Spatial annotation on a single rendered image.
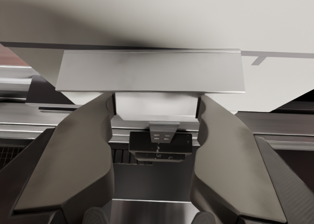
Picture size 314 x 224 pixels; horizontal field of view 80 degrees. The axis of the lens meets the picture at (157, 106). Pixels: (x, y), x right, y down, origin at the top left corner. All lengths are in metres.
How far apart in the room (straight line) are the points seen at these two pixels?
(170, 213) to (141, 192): 0.51
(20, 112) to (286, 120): 0.60
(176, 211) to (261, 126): 0.34
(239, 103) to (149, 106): 0.08
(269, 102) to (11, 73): 0.24
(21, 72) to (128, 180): 0.54
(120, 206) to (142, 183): 0.50
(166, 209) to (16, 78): 0.20
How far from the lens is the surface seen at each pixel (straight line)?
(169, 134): 0.27
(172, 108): 0.17
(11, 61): 0.22
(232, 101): 0.16
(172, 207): 0.19
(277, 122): 0.50
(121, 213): 0.19
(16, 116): 0.52
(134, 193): 0.69
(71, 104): 0.19
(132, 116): 0.20
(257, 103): 0.17
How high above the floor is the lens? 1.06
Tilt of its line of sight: 19 degrees down
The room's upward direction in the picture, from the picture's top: 178 degrees counter-clockwise
